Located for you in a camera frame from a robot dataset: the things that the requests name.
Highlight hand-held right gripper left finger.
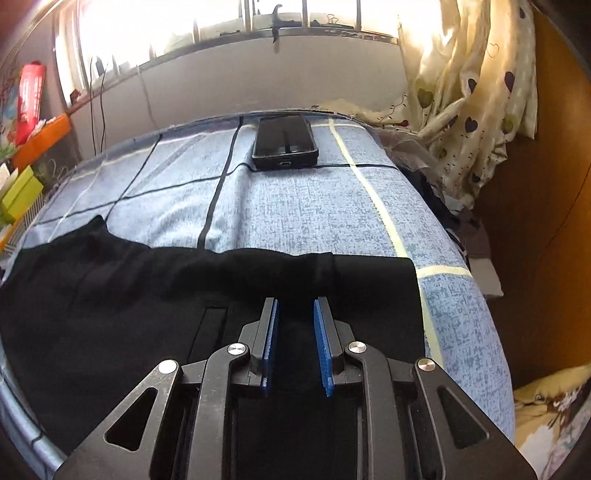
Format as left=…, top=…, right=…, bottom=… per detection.
left=53, top=298, right=282, bottom=480

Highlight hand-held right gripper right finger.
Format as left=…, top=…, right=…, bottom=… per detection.
left=313, top=296, right=539, bottom=480

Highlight black pants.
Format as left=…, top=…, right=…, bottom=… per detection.
left=0, top=215, right=426, bottom=480

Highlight blue plaid bed sheet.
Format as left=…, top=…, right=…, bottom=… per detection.
left=0, top=113, right=515, bottom=467

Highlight black phone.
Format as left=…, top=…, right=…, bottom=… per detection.
left=252, top=115, right=319, bottom=171

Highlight floral printed pillow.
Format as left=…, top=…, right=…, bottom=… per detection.
left=512, top=364, right=583, bottom=480

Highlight brown wooden board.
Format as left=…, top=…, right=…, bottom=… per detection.
left=475, top=9, right=591, bottom=393

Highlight green box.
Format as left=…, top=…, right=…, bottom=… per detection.
left=0, top=165, right=44, bottom=222

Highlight cream heart print curtain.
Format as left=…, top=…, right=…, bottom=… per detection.
left=318, top=0, right=541, bottom=208

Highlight orange box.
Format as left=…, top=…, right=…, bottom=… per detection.
left=11, top=114, right=70, bottom=169

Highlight black hook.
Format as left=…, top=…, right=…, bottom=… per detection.
left=270, top=4, right=298, bottom=54

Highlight barred window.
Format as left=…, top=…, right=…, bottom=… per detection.
left=51, top=0, right=407, bottom=93

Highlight red paper bag with print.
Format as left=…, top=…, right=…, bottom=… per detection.
left=16, top=62, right=47, bottom=144

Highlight cartoon printed box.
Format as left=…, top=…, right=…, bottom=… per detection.
left=0, top=65, right=24, bottom=153

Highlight black wall cable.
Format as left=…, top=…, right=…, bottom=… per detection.
left=89, top=59, right=98, bottom=155
left=97, top=65, right=110, bottom=151

